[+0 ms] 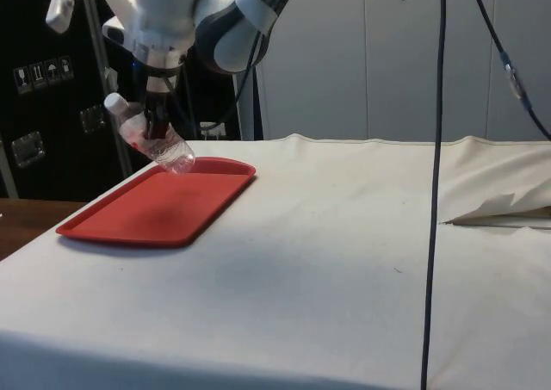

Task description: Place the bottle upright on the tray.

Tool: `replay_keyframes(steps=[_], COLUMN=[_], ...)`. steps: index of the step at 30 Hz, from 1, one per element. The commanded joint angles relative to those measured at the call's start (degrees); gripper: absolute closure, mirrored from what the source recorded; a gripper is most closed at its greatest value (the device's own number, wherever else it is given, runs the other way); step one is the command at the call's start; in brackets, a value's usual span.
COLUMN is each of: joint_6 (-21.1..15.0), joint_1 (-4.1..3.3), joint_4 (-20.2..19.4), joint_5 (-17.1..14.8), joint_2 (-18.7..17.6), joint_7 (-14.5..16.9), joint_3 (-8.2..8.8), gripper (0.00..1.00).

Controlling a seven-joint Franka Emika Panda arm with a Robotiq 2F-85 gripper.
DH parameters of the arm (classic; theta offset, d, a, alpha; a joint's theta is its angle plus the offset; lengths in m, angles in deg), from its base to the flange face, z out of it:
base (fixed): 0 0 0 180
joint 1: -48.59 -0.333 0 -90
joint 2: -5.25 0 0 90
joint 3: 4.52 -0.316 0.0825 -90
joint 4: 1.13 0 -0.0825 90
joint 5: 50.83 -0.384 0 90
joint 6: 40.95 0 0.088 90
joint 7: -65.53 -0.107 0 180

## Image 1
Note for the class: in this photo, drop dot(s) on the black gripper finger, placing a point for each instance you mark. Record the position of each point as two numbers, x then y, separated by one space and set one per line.
157 121

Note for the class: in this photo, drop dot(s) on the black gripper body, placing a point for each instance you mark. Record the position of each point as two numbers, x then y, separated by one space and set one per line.
160 72

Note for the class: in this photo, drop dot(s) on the clear plastic bottle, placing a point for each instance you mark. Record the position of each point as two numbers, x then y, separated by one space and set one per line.
170 151

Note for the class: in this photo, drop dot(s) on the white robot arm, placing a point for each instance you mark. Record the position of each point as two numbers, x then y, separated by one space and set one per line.
234 24

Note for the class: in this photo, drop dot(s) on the red tray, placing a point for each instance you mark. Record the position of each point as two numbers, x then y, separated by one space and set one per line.
155 209

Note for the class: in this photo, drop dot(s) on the grey stand pole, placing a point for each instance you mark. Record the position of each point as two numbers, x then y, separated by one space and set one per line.
101 58

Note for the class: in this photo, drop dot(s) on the black cabinet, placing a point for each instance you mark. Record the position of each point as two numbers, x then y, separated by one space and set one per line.
43 119

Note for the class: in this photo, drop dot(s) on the pale locker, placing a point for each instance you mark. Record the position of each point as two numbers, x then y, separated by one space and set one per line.
529 41

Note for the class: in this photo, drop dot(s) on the white camera on stand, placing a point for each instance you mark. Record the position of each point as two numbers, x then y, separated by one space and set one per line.
60 9

